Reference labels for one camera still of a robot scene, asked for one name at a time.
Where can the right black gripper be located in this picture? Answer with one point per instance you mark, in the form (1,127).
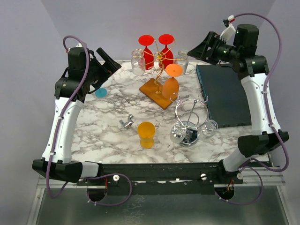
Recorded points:
(200,52)

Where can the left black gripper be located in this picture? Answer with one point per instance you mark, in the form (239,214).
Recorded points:
(107,68)

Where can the orange wine glass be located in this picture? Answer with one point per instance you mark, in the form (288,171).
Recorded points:
(171,86)

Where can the yellow wine glass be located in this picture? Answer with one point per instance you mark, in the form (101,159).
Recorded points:
(146,132)

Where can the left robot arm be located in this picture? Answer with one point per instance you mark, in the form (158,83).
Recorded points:
(70,93)

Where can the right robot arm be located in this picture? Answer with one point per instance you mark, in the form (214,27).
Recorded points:
(237,45)

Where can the right clear wine glass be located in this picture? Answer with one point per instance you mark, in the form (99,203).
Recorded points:
(182,60)

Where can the clear wine glass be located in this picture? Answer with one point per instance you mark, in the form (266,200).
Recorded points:
(182,60)
(138,62)

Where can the left clear wine glass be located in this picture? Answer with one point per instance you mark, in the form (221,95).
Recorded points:
(138,62)

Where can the blue wine glass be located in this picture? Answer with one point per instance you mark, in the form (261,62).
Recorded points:
(101,93)

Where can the right red wine glass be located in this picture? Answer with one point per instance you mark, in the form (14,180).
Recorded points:
(166,39)

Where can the red wine glass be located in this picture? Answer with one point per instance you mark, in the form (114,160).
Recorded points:
(147,40)
(166,39)

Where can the left red wine glass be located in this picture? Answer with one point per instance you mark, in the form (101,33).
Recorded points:
(147,40)

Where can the white cylinder fitting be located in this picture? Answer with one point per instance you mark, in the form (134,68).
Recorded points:
(134,126)

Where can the gold wire wine glass rack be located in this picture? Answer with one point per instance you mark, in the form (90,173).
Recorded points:
(153,87)

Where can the chrome wire glass rack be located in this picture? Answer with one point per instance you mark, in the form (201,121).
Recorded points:
(192,113)

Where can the aluminium rail frame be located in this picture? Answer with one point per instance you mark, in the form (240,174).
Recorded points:
(253,174)

